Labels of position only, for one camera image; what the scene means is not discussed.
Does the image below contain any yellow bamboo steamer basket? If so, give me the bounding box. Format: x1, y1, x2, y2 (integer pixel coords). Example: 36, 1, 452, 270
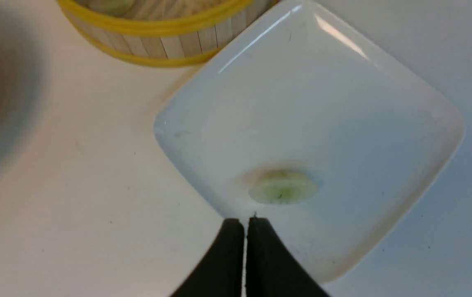
58, 0, 277, 68

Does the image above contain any white square plate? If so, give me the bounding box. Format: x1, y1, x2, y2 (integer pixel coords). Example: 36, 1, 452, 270
153, 0, 465, 284

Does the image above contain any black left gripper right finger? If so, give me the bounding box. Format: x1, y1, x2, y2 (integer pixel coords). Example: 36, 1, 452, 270
246, 217, 328, 297

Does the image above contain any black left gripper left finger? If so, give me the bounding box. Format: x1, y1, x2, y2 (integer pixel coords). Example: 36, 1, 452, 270
172, 219, 244, 297

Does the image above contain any green dumpling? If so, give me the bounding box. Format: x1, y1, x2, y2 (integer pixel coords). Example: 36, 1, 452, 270
248, 170, 319, 205

